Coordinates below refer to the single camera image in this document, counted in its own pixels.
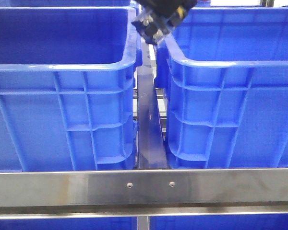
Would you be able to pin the large blue crate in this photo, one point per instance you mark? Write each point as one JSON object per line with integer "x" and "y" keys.
{"x": 225, "y": 75}
{"x": 66, "y": 88}

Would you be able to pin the steel vertical post lower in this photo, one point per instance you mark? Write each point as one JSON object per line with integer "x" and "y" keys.
{"x": 143, "y": 223}

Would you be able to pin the large blue crate right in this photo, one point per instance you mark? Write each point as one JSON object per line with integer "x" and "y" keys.
{"x": 225, "y": 75}

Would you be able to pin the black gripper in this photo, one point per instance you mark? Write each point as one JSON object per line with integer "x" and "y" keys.
{"x": 160, "y": 18}

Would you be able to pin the blue crate back left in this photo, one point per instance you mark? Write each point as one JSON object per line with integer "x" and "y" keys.
{"x": 68, "y": 3}

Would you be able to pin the large blue crate left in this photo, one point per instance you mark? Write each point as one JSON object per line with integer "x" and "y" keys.
{"x": 66, "y": 88}

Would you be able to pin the stainless steel front rail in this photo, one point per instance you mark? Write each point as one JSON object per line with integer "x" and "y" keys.
{"x": 94, "y": 194}

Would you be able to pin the rail screw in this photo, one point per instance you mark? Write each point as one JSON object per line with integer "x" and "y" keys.
{"x": 172, "y": 184}
{"x": 129, "y": 185}

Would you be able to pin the left rail screw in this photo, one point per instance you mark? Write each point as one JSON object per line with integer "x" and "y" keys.
{"x": 129, "y": 185}

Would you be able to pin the right rail screw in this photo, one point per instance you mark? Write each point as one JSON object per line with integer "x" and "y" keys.
{"x": 172, "y": 184}

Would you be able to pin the blue crate lower left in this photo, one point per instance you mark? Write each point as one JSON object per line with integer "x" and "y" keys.
{"x": 124, "y": 223}

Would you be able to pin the blue crate lower right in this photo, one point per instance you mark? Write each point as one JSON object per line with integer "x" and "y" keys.
{"x": 221, "y": 222}

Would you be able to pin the steel divider bar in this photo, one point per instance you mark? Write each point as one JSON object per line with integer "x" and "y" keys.
{"x": 151, "y": 152}

